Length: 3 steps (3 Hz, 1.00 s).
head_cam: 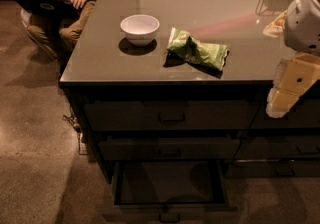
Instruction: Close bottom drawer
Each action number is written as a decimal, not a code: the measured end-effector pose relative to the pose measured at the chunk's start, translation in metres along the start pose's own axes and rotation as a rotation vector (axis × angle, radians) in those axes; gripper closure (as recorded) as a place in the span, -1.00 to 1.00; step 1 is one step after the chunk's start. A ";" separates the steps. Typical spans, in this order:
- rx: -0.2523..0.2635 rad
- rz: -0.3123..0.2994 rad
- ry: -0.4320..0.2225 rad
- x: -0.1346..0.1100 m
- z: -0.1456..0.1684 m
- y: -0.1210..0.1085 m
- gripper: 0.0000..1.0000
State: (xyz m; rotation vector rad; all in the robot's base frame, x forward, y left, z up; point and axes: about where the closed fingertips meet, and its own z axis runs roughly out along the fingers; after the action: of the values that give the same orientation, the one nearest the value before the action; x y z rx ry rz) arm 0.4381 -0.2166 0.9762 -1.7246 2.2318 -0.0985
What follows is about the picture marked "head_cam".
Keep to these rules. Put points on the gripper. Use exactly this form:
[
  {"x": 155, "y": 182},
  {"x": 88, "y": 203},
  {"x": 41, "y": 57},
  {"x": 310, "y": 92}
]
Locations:
[{"x": 304, "y": 23}]

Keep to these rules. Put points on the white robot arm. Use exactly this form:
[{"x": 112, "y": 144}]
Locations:
[{"x": 300, "y": 27}]

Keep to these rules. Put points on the dark top right drawer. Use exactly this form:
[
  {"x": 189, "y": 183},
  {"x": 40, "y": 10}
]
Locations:
[{"x": 305, "y": 114}]

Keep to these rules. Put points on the dark drawer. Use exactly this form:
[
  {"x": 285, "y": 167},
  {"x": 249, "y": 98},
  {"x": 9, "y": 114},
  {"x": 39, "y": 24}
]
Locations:
[
  {"x": 305, "y": 114},
  {"x": 174, "y": 115},
  {"x": 273, "y": 169},
  {"x": 279, "y": 147},
  {"x": 168, "y": 148}
]

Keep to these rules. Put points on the dark top left drawer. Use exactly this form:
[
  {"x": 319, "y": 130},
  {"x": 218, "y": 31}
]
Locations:
[{"x": 174, "y": 115}]

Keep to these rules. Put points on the dark middle right drawer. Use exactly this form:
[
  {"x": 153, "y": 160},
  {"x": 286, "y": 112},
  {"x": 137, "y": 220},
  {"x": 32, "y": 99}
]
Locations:
[{"x": 279, "y": 147}]

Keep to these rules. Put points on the dark bottom right drawer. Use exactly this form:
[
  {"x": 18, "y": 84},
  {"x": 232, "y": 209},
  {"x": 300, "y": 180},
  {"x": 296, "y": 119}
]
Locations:
[{"x": 273, "y": 169}]

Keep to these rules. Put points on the dark middle left drawer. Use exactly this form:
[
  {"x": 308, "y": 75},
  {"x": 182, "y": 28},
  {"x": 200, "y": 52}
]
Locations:
[{"x": 168, "y": 148}]

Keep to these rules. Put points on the green crumpled chip bag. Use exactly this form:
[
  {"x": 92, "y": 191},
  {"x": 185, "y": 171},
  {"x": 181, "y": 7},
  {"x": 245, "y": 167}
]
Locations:
[{"x": 193, "y": 51}]

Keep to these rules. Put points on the dark cabinet counter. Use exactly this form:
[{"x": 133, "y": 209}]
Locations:
[{"x": 230, "y": 80}]

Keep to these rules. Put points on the white ceramic bowl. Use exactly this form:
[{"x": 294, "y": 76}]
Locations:
[{"x": 140, "y": 30}]

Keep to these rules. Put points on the black laptop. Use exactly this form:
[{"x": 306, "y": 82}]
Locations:
[{"x": 49, "y": 8}]

